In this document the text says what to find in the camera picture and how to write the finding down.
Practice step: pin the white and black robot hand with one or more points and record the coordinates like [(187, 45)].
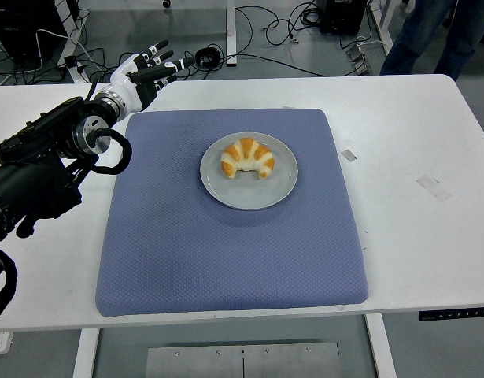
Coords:
[(125, 88)]

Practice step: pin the golden croissant bread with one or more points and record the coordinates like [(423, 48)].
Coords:
[(247, 151)]

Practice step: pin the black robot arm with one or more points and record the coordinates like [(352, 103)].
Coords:
[(33, 185)]

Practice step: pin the white desk leg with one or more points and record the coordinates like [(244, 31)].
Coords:
[(66, 19), (379, 19), (231, 31)]

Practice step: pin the small black round object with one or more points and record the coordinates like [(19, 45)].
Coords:
[(166, 3)]

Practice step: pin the black computer case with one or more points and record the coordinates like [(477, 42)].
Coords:
[(17, 31)]

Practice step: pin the round grey plate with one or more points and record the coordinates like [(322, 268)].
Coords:
[(249, 193)]

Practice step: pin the blue quilted mat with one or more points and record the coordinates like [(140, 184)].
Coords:
[(226, 256)]

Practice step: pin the black equipment box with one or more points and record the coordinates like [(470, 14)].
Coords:
[(340, 15)]

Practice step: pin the grey metal foot pedal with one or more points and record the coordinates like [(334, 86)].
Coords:
[(355, 54)]

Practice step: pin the small grey tape piece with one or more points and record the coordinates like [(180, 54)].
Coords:
[(349, 154)]

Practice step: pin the white table leg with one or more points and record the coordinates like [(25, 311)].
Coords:
[(381, 350), (86, 354)]

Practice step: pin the grey metal plate with screws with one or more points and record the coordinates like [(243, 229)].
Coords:
[(241, 362)]

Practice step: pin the person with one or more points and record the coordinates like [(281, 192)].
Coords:
[(418, 35)]

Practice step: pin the translucent tape piece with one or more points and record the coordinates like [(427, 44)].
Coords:
[(434, 188)]

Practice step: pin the black table control panel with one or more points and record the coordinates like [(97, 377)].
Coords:
[(454, 315)]

